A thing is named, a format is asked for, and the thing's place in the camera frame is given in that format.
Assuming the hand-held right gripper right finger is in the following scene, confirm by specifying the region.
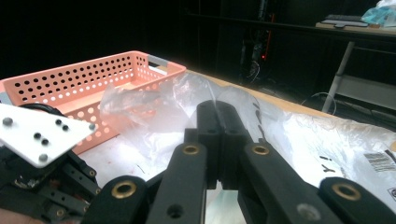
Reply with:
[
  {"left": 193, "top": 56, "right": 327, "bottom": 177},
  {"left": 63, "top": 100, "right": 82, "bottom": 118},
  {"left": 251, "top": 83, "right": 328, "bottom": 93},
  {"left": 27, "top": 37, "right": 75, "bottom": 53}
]
[{"left": 221, "top": 101, "right": 254, "bottom": 191}]

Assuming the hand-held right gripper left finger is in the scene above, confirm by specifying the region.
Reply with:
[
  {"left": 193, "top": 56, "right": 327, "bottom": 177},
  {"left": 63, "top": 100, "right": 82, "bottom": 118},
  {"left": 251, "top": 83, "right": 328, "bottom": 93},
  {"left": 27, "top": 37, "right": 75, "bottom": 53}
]
[{"left": 184, "top": 100, "right": 224, "bottom": 190}]

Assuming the pink perforated plastic basket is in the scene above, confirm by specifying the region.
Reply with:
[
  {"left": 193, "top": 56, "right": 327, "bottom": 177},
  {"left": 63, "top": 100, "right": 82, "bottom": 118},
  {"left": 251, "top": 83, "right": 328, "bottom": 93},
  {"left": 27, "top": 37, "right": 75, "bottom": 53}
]
[{"left": 0, "top": 50, "right": 188, "bottom": 156}]

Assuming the clear printed plastic bag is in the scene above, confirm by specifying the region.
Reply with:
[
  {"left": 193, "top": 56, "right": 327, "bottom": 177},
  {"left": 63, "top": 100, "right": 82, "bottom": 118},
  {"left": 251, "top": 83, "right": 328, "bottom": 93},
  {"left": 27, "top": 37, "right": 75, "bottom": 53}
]
[{"left": 99, "top": 72, "right": 396, "bottom": 224}]

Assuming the black device with red light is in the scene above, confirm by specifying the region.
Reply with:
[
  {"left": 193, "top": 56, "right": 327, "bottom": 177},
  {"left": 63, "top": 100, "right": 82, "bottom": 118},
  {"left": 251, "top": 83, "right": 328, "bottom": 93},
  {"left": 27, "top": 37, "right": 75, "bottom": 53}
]
[{"left": 241, "top": 12, "right": 276, "bottom": 83}]

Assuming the white-legged desk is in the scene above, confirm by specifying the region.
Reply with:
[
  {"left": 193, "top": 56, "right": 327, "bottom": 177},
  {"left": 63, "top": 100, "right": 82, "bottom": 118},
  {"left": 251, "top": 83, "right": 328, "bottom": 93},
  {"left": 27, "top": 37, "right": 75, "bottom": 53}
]
[{"left": 315, "top": 12, "right": 396, "bottom": 114}]

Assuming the dark keyboard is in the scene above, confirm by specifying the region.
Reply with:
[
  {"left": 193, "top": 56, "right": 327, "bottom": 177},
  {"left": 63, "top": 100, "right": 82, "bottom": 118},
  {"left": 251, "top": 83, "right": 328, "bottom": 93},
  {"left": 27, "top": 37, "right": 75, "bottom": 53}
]
[{"left": 320, "top": 13, "right": 370, "bottom": 28}]

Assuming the teal plastic bag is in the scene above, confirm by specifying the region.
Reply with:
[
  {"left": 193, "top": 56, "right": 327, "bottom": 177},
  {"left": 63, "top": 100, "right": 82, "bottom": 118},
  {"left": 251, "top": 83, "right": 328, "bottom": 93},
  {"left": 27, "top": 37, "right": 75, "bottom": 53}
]
[{"left": 361, "top": 0, "right": 396, "bottom": 28}]

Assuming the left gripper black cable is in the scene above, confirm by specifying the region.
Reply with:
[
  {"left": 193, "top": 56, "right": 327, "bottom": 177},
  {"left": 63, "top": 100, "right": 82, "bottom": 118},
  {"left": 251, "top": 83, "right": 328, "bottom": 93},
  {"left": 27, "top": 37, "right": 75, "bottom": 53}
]
[{"left": 19, "top": 102, "right": 66, "bottom": 119}]

